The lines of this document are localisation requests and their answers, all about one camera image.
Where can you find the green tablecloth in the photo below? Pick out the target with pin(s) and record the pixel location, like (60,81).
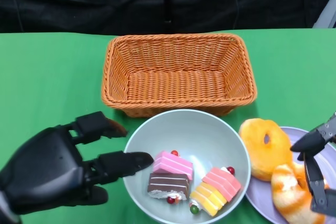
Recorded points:
(52,77)

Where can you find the lilac plate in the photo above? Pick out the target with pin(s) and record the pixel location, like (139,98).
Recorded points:
(333,166)

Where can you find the pale grey ceramic bowl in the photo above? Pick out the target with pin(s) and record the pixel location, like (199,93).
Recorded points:
(189,134)

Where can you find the yellow pink layered cake slice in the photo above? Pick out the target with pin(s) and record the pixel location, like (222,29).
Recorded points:
(220,187)

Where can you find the brown chocolate cake slice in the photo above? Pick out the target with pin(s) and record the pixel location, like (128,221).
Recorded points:
(168,183)

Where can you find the orange wicker basket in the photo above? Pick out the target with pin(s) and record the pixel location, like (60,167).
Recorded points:
(178,87)

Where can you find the white metal frame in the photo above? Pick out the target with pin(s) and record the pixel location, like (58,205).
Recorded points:
(326,15)

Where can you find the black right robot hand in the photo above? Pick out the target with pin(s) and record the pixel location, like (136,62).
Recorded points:
(315,140)

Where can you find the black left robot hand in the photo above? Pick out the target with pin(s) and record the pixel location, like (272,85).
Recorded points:
(47,171)

